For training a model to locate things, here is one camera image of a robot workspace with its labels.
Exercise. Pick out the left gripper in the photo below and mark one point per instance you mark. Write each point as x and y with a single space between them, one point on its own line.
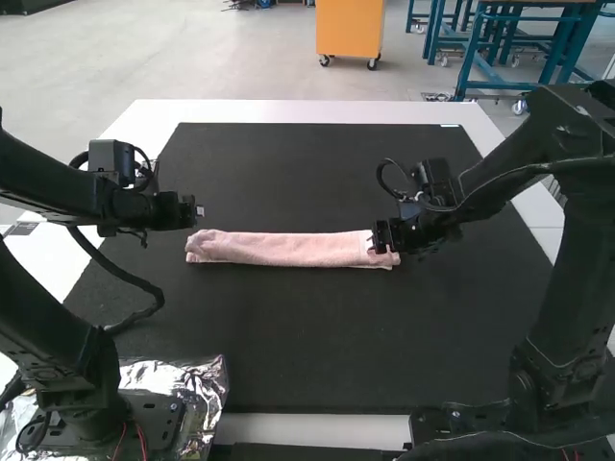
170 211

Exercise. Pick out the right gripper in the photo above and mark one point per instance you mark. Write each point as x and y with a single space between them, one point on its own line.
413 230

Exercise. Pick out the pale towel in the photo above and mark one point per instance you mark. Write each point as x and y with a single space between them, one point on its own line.
288 247

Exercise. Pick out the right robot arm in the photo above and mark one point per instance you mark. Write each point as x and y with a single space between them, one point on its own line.
576 240

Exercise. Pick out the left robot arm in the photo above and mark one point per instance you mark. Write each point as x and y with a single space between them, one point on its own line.
48 187

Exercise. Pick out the black mat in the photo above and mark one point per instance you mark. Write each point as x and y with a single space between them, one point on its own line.
298 336

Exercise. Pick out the silver foil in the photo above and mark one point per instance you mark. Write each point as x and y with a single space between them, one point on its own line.
192 384

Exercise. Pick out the orange wheeled cabinet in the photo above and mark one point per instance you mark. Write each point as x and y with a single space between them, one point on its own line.
348 26

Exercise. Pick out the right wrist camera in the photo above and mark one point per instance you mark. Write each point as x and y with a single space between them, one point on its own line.
437 177

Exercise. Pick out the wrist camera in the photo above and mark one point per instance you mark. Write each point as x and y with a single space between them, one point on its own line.
437 177
110 161

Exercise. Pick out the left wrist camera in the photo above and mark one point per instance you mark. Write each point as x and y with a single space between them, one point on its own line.
110 161

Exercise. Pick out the blue metal frame cart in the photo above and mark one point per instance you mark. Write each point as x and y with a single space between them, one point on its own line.
504 53
432 14

